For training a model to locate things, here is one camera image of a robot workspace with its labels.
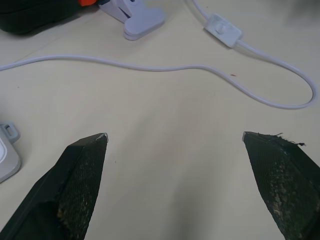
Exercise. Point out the black object with orange part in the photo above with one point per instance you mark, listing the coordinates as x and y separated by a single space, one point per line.
32 13

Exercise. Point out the white inline cord switch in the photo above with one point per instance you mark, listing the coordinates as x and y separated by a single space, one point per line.
223 29

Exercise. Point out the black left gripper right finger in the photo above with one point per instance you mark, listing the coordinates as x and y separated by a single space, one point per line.
282 185

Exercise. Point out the white clamp lamp base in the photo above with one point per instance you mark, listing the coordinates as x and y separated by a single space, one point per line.
140 18

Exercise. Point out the grey white flat device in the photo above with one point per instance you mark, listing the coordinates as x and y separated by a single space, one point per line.
6 155

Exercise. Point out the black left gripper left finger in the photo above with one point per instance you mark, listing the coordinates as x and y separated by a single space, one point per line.
77 187

